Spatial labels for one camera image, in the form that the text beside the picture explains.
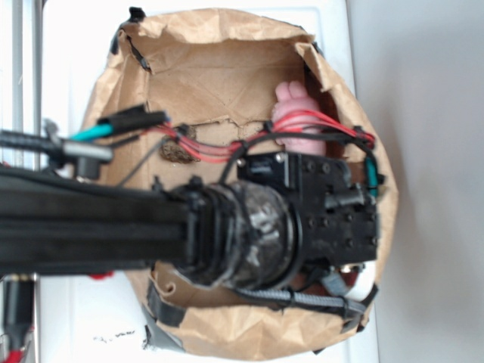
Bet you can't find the red braided cable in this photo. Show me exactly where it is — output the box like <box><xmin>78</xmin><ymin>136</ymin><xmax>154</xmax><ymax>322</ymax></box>
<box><xmin>0</xmin><ymin>349</ymin><xmax>27</xmax><ymax>363</ymax></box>

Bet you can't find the grey cable plug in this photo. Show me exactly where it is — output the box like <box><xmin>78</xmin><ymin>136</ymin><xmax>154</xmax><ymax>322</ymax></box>
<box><xmin>3</xmin><ymin>280</ymin><xmax>34</xmax><ymax>352</ymax></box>

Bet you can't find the aluminium frame rail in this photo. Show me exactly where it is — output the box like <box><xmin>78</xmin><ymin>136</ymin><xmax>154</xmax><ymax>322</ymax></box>
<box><xmin>0</xmin><ymin>0</ymin><xmax>42</xmax><ymax>363</ymax></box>

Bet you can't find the red wire bundle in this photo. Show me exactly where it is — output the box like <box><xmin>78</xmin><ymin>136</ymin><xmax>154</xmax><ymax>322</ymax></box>
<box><xmin>166</xmin><ymin>110</ymin><xmax>375</xmax><ymax>163</ymax></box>

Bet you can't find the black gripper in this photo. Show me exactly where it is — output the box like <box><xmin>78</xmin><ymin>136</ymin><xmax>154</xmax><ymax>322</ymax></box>
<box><xmin>237</xmin><ymin>152</ymin><xmax>379</xmax><ymax>268</ymax></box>

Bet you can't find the grey sleeved cable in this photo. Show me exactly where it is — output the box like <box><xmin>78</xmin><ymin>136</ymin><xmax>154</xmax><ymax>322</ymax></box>
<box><xmin>230</xmin><ymin>285</ymin><xmax>374</xmax><ymax>315</ymax></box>

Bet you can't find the brown paper bag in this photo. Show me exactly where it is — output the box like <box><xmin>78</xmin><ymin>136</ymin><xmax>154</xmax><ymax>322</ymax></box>
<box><xmin>81</xmin><ymin>7</ymin><xmax>400</xmax><ymax>361</ymax></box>

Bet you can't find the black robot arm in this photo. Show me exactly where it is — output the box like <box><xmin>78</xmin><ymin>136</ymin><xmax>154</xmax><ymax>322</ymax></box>
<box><xmin>1</xmin><ymin>153</ymin><xmax>379</xmax><ymax>290</ymax></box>

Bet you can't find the pink plush bunny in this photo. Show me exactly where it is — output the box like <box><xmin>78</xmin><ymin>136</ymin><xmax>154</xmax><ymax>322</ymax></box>
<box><xmin>271</xmin><ymin>81</ymin><xmax>326</xmax><ymax>156</ymax></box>

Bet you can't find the brown rock lump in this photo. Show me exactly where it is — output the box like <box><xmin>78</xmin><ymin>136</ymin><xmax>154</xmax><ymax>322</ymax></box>
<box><xmin>158</xmin><ymin>135</ymin><xmax>200</xmax><ymax>164</ymax></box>

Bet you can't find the teal connector plug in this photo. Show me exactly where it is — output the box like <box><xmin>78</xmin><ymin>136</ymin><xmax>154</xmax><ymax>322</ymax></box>
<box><xmin>70</xmin><ymin>124</ymin><xmax>113</xmax><ymax>141</ymax></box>

